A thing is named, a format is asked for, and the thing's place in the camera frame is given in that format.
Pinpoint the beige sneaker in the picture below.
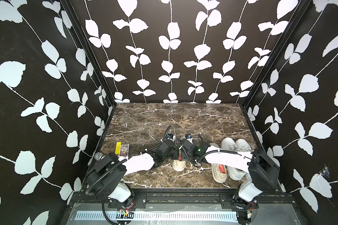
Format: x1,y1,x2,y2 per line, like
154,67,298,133
208,142,228,184
172,160,186,172

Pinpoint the red insole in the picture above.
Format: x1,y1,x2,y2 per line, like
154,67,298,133
218,165,226,173

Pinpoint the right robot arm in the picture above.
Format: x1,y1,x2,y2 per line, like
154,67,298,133
177,138,280,202

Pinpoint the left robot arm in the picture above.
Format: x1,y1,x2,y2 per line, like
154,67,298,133
85,134,177,204

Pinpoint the white sneaker inner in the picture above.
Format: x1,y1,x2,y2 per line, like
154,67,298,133
220,137,246,181

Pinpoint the white sneaker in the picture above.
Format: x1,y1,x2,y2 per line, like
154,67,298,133
235,139,254,152
220,137,246,181

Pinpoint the colourful card box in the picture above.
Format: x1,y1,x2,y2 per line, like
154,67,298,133
119,144,130,157

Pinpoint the white sneaker outer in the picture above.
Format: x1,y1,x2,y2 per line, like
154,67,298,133
235,139,254,152

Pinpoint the yellow card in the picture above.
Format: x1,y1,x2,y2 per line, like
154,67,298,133
115,142,121,155

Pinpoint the purple glitter tube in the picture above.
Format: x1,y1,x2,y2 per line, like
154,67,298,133
94,152,105,161

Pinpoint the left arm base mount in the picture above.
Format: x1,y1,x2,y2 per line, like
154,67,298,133
106,192,147,210

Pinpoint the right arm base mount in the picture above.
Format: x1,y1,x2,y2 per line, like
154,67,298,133
219,193,258,211

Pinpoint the white vented rail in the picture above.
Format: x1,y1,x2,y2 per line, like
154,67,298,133
74,210,239,223

